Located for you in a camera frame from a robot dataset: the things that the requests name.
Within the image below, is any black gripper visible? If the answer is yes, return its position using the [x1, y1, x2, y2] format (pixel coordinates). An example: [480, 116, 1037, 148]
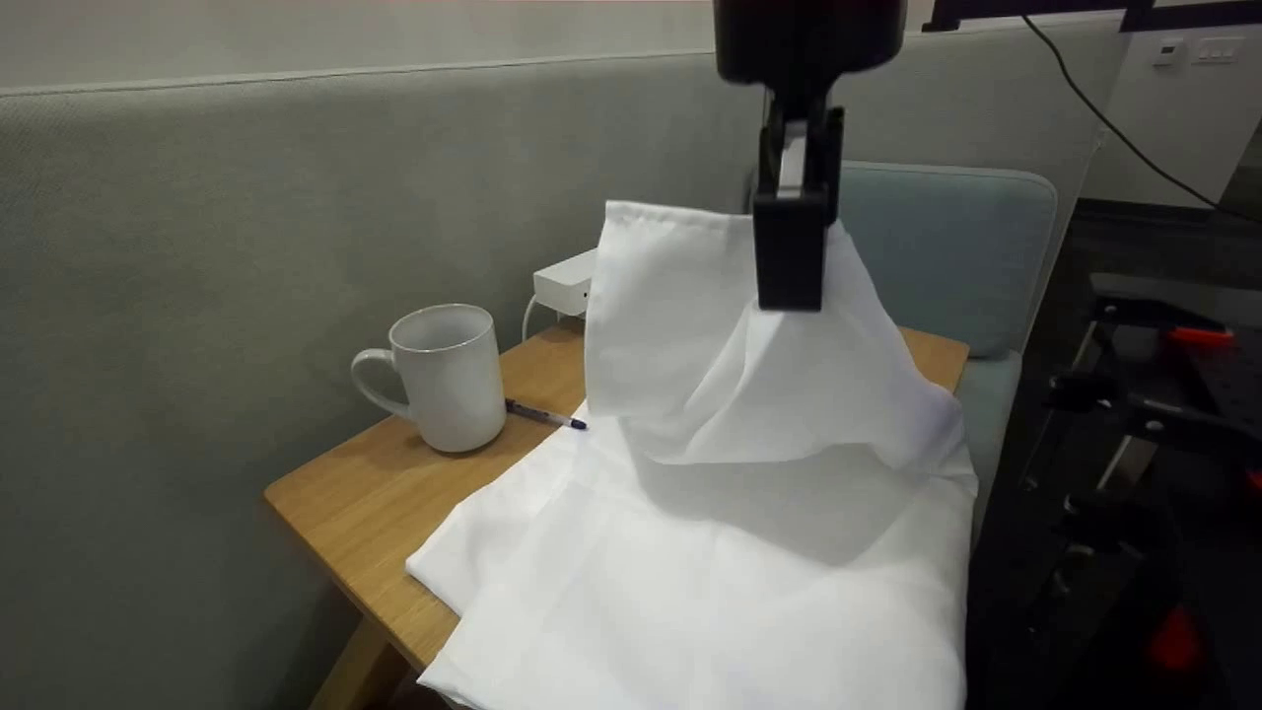
[713, 0, 912, 314]

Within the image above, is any white cloth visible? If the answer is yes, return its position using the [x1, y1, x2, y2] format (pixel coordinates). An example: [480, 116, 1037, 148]
[404, 197, 987, 710]

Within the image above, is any teal upholstered chair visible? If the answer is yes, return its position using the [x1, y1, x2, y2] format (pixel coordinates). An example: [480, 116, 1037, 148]
[834, 158, 1064, 531]

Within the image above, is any white rectangular box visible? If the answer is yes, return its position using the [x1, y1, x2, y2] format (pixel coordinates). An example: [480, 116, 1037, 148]
[529, 245, 604, 319]

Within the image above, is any black marker pen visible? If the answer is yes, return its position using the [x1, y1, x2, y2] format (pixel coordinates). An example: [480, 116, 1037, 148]
[502, 395, 592, 432]

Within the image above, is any white ceramic mug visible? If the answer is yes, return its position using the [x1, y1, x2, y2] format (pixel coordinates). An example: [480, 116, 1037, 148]
[348, 299, 513, 462]

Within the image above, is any black cart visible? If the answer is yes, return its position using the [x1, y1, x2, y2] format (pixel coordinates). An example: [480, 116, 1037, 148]
[963, 193, 1262, 710]

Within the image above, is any wooden table leg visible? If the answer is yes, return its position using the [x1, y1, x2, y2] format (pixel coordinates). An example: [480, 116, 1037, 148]
[304, 609, 404, 710]

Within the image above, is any black camera cable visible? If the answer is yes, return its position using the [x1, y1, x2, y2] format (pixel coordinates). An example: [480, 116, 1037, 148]
[1018, 13, 1225, 214]

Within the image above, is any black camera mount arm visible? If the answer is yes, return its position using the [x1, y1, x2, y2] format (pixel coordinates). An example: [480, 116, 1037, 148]
[918, 0, 1262, 36]

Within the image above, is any red clamp handle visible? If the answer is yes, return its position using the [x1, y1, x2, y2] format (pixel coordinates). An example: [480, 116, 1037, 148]
[1160, 319, 1244, 358]

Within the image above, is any white wall plate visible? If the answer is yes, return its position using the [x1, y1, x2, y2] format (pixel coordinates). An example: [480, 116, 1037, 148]
[1143, 26, 1247, 73]

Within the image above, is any orange clamp handle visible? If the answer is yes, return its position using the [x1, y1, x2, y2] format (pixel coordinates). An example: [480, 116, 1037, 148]
[1142, 600, 1211, 682]

